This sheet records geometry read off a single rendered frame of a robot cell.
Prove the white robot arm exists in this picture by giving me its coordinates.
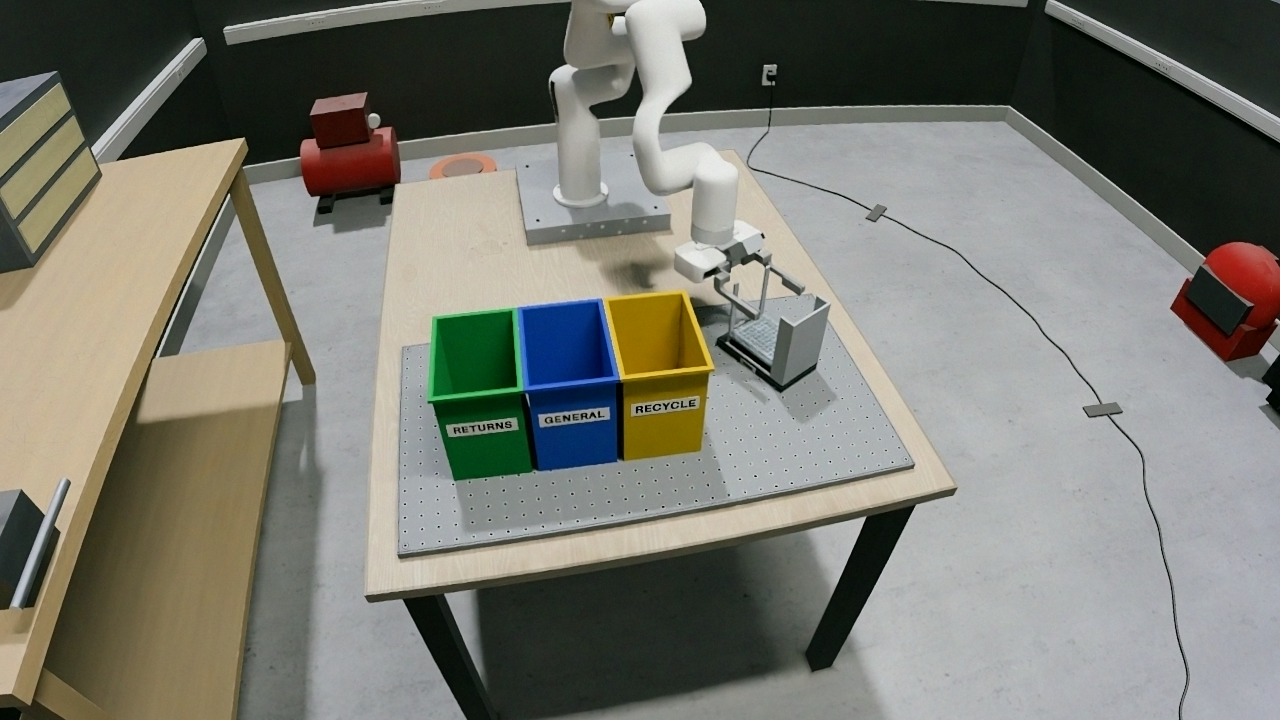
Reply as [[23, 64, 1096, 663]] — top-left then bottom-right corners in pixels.
[[549, 0, 765, 263]]

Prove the yellow bin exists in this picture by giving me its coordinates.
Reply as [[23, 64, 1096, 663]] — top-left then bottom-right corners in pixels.
[[602, 290, 714, 461]]

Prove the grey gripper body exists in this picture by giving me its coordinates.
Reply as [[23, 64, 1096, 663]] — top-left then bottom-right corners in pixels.
[[675, 222, 762, 284]]

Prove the green returns bin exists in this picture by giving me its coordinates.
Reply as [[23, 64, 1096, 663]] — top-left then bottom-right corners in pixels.
[[428, 307, 532, 480]]

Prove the blue open bin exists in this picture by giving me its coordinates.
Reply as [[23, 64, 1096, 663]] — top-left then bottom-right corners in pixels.
[[517, 299, 620, 471]]

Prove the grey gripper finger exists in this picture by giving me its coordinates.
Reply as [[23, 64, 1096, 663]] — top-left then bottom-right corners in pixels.
[[713, 261, 760, 322], [740, 250, 806, 296]]

